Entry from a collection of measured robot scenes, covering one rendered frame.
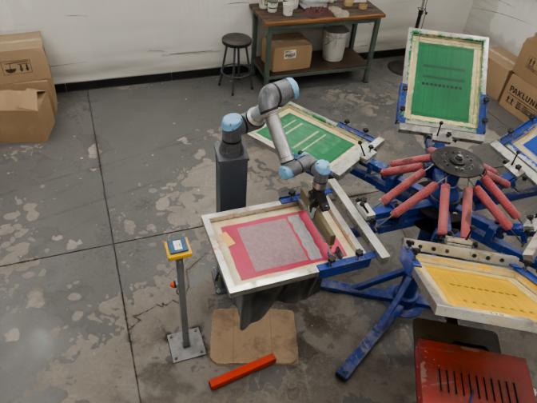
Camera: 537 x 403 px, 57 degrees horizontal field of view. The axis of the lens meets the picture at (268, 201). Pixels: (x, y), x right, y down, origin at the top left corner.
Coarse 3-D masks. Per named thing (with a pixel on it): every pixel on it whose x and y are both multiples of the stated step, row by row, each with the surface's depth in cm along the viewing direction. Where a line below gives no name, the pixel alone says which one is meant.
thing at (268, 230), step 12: (276, 216) 290; (300, 216) 291; (228, 228) 280; (240, 228) 280; (252, 228) 281; (264, 228) 282; (276, 228) 282; (288, 228) 283; (312, 228) 284; (240, 240) 273; (252, 240) 274; (264, 240) 274; (276, 240) 275
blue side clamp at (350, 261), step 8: (360, 256) 264; (320, 264) 257; (336, 264) 258; (344, 264) 257; (352, 264) 259; (360, 264) 262; (368, 264) 264; (320, 272) 254; (328, 272) 256; (336, 272) 259; (344, 272) 261
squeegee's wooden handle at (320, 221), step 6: (300, 192) 283; (306, 192) 279; (300, 198) 285; (306, 198) 277; (306, 204) 278; (318, 210) 268; (318, 216) 265; (318, 222) 266; (324, 222) 261; (324, 228) 259; (330, 228) 258; (324, 234) 261; (330, 234) 255; (330, 240) 256
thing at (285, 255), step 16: (288, 240) 276; (320, 240) 277; (336, 240) 278; (240, 256) 264; (256, 256) 265; (272, 256) 266; (288, 256) 266; (304, 256) 267; (240, 272) 256; (256, 272) 257; (272, 272) 257
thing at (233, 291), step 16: (240, 208) 288; (256, 208) 289; (272, 208) 292; (208, 224) 276; (336, 224) 288; (352, 240) 274; (224, 272) 251; (304, 272) 254; (240, 288) 244; (256, 288) 245
